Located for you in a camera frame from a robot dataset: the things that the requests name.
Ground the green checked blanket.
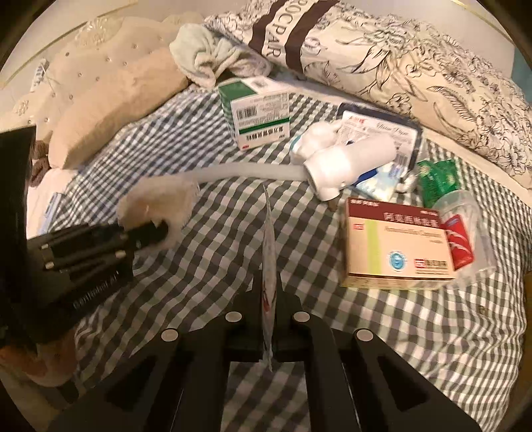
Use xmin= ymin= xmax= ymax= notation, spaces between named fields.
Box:
xmin=39 ymin=89 xmax=525 ymax=432

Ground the navy tissue pack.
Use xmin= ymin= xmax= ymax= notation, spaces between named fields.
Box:
xmin=336 ymin=103 xmax=424 ymax=169

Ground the green and white medicine box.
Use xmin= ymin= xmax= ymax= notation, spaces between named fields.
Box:
xmin=218 ymin=78 xmax=292 ymax=151

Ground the beige tufted headboard cushion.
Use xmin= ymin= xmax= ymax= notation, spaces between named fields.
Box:
xmin=12 ymin=17 xmax=206 ymax=170

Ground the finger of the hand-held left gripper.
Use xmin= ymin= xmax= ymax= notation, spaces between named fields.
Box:
xmin=27 ymin=220 xmax=169 ymax=275

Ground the white bear figurine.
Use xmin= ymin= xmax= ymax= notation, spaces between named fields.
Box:
xmin=290 ymin=122 xmax=347 ymax=166

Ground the white fluffy long-handled duster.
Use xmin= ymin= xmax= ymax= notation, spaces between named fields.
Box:
xmin=116 ymin=162 xmax=310 ymax=251

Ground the blue and white small packet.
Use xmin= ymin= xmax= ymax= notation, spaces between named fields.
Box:
xmin=356 ymin=161 xmax=400 ymax=201

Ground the clear bag with red packet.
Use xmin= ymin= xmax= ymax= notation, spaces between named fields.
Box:
xmin=432 ymin=189 xmax=498 ymax=285

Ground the red and beige medicine box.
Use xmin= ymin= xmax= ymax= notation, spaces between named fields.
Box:
xmin=340 ymin=196 xmax=459 ymax=290

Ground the floral duvet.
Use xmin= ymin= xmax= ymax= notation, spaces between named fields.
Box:
xmin=203 ymin=0 xmax=532 ymax=189

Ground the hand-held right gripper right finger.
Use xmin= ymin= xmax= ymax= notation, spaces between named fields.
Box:
xmin=272 ymin=279 xmax=483 ymax=432

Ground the red packet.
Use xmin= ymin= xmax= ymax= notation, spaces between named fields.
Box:
xmin=441 ymin=214 xmax=475 ymax=271

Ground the white plastic bottle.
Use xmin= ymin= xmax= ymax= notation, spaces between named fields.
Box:
xmin=303 ymin=135 xmax=397 ymax=202

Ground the green snack packet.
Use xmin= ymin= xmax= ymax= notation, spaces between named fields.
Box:
xmin=417 ymin=159 xmax=459 ymax=208

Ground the light green towel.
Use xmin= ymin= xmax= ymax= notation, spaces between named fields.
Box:
xmin=169 ymin=23 xmax=260 ymax=89

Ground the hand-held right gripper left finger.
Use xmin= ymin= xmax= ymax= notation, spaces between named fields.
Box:
xmin=46 ymin=270 xmax=267 ymax=432

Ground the thin white packet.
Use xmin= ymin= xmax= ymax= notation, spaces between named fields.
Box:
xmin=260 ymin=185 xmax=278 ymax=372

